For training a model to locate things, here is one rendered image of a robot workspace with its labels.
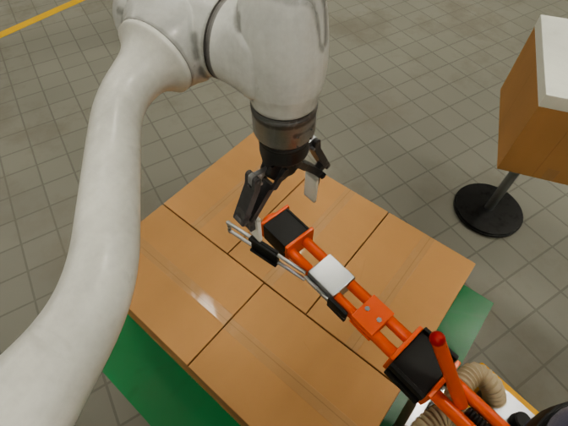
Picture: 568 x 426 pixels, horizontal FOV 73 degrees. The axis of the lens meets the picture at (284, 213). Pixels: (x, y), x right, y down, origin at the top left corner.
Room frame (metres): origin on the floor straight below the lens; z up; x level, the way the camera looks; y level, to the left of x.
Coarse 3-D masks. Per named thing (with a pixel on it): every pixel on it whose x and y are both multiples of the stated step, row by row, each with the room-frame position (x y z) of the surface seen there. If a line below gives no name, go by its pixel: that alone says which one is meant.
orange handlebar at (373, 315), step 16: (304, 240) 0.41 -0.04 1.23; (288, 256) 0.38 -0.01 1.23; (320, 256) 0.37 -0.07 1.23; (352, 288) 0.30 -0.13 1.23; (368, 304) 0.27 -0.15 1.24; (384, 304) 0.27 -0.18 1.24; (352, 320) 0.24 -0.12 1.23; (368, 320) 0.24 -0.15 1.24; (384, 320) 0.24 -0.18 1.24; (368, 336) 0.22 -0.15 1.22; (384, 336) 0.21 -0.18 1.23; (400, 336) 0.21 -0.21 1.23; (384, 352) 0.19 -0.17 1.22; (464, 384) 0.14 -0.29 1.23; (432, 400) 0.11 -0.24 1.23; (448, 400) 0.11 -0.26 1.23; (480, 400) 0.11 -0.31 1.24; (448, 416) 0.09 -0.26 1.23; (464, 416) 0.09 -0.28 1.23; (496, 416) 0.09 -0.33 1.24
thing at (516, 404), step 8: (488, 368) 0.19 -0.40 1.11; (504, 384) 0.16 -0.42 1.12; (480, 392) 0.14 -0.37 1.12; (512, 392) 0.15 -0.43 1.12; (512, 400) 0.13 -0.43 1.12; (520, 400) 0.13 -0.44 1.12; (496, 408) 0.12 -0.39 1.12; (504, 408) 0.12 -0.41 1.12; (512, 408) 0.12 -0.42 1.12; (520, 408) 0.12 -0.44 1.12; (528, 408) 0.12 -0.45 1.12; (480, 416) 0.11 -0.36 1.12; (504, 416) 0.10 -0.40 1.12; (512, 416) 0.10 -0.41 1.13; (520, 416) 0.10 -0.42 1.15; (528, 416) 0.10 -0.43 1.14; (512, 424) 0.09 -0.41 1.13; (520, 424) 0.09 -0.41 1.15
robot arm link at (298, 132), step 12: (252, 108) 0.40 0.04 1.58; (264, 120) 0.38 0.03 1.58; (300, 120) 0.38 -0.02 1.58; (312, 120) 0.39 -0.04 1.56; (264, 132) 0.38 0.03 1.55; (276, 132) 0.38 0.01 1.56; (288, 132) 0.37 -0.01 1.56; (300, 132) 0.38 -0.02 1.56; (312, 132) 0.40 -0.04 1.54; (264, 144) 0.38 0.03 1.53; (276, 144) 0.38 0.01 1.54; (288, 144) 0.37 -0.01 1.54; (300, 144) 0.38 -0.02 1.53
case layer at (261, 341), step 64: (192, 192) 1.09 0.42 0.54; (320, 192) 1.09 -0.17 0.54; (192, 256) 0.75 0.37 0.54; (256, 256) 0.75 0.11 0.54; (384, 256) 0.75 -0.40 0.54; (448, 256) 0.75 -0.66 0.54; (192, 320) 0.49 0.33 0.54; (256, 320) 0.49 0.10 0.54; (320, 320) 0.49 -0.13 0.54; (256, 384) 0.28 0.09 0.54; (320, 384) 0.28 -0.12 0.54; (384, 384) 0.28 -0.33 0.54
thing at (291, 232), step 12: (276, 216) 0.46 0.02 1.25; (288, 216) 0.46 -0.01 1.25; (264, 228) 0.43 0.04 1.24; (276, 228) 0.43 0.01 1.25; (288, 228) 0.43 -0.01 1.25; (300, 228) 0.43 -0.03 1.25; (312, 228) 0.43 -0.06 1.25; (276, 240) 0.40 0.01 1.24; (288, 240) 0.40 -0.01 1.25; (300, 240) 0.40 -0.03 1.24; (288, 252) 0.38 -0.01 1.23
